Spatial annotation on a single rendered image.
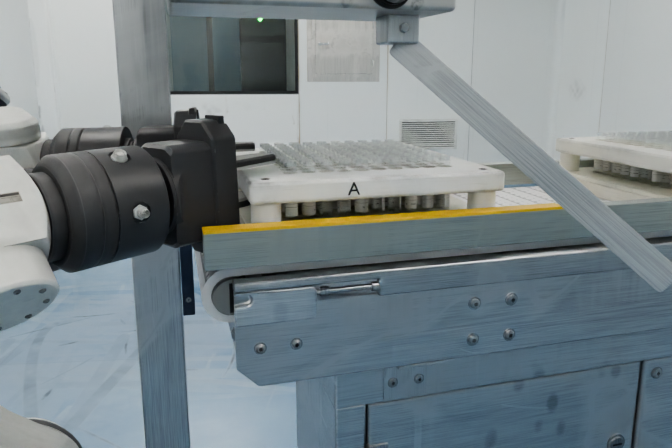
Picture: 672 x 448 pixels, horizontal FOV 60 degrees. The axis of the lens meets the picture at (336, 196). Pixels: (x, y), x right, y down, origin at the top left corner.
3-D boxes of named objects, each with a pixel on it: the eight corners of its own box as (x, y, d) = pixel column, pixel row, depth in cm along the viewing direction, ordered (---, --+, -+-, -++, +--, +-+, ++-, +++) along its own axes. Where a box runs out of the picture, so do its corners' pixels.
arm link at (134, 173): (185, 113, 55) (55, 122, 46) (251, 116, 48) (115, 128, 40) (194, 242, 57) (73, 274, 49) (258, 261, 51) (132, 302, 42)
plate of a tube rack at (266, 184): (407, 157, 79) (407, 142, 79) (505, 191, 56) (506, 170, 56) (224, 164, 73) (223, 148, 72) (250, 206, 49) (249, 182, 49)
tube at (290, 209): (295, 237, 57) (293, 160, 55) (300, 240, 55) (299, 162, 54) (283, 239, 56) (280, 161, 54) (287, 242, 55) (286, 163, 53)
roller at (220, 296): (212, 319, 49) (210, 281, 49) (197, 236, 75) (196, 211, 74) (252, 314, 50) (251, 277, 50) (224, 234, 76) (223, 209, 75)
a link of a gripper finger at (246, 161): (280, 163, 56) (228, 172, 52) (258, 160, 58) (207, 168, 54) (279, 146, 56) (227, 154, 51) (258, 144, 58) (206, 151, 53)
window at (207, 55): (144, 94, 517) (135, -45, 493) (144, 94, 518) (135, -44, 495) (298, 93, 542) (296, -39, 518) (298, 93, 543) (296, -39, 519)
